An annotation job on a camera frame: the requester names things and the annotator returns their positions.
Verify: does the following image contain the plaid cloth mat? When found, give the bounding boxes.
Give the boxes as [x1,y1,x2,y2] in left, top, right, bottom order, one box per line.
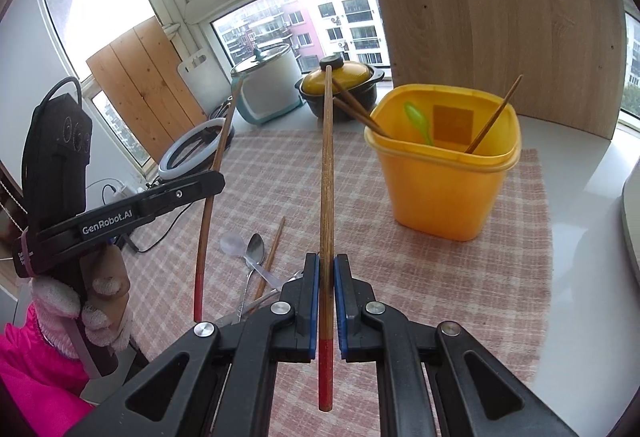
[85,130,553,437]

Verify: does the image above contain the pine plank board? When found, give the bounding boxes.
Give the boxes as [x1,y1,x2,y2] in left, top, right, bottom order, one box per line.
[86,16,208,168]

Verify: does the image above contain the white ring light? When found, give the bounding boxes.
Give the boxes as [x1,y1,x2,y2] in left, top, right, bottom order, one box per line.
[159,117,234,181]

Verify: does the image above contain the apartment buildings outside window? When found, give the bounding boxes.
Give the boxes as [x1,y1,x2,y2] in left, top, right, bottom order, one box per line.
[215,0,386,68]

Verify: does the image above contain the white teal electric pot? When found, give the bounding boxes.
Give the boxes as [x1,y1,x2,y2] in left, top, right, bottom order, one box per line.
[231,43,306,124]

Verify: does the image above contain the black clay pot yellow lid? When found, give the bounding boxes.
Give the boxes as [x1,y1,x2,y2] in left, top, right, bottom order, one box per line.
[295,57,386,120]

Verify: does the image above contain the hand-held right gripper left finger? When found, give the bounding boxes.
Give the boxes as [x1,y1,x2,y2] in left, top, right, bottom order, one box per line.
[65,253,321,437]

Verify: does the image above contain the white plastic cutting board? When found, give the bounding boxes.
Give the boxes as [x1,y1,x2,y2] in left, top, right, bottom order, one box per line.
[177,51,216,118]

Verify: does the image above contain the large light wooden board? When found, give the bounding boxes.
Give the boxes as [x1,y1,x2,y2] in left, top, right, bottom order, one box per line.
[357,0,628,140]

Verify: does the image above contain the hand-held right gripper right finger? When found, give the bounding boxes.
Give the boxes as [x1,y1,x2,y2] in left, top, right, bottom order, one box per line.
[334,253,581,437]

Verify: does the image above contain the yellow plastic container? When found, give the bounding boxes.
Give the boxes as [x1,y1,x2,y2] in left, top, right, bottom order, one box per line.
[364,84,522,242]

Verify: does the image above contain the green plastic spoon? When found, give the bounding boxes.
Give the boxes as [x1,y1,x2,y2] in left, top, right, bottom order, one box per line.
[404,102,436,147]

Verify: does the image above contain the person's left hand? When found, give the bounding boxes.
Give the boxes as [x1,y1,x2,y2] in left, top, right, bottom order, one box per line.
[30,244,132,360]

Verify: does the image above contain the clear plastic spoon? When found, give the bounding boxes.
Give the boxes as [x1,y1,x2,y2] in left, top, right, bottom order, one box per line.
[220,232,283,292]

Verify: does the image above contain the metal spoon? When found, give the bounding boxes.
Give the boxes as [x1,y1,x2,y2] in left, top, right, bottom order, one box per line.
[236,233,266,324]

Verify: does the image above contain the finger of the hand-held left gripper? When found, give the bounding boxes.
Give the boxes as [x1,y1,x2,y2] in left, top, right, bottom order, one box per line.
[137,170,226,221]

